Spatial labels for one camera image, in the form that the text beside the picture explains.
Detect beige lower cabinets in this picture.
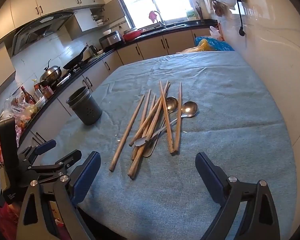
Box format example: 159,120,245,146
19,27,210,150

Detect clear bags of food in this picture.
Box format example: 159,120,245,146
0,97,40,135

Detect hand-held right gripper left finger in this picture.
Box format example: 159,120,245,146
16,151,101,240

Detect silver rice cooker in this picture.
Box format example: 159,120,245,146
99,31,122,50

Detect blue-grey tablecloth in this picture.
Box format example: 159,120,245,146
25,51,298,240

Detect steel pot with lid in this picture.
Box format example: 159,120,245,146
39,60,63,87

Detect chrome faucet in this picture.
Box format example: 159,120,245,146
154,10,167,29

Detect open grey dish cabinet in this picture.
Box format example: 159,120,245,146
66,0,127,33

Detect kitchen window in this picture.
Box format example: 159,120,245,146
114,0,198,28

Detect black countertop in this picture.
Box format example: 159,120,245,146
15,19,218,140

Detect grey range hood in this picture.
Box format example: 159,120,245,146
11,12,77,57

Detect metal spoon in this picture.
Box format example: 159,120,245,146
134,101,198,147
143,96,178,157

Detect pile of wooden chopsticks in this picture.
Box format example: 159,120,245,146
109,80,183,180

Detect yellow plastic bag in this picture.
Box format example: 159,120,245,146
176,39,212,54

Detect black wok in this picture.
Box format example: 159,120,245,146
62,45,89,70

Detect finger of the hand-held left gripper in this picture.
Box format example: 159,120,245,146
18,139,57,165
27,149,82,180

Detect blue plastic bag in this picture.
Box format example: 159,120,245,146
195,36,235,52

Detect red basin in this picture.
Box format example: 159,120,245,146
122,29,142,43

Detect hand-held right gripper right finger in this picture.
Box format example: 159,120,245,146
195,152,280,240

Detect grey perforated utensil holder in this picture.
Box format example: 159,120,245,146
66,86,103,126

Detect black cable with plug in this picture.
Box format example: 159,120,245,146
227,0,247,37

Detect dark sauce bottle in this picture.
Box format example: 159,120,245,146
20,86,37,105

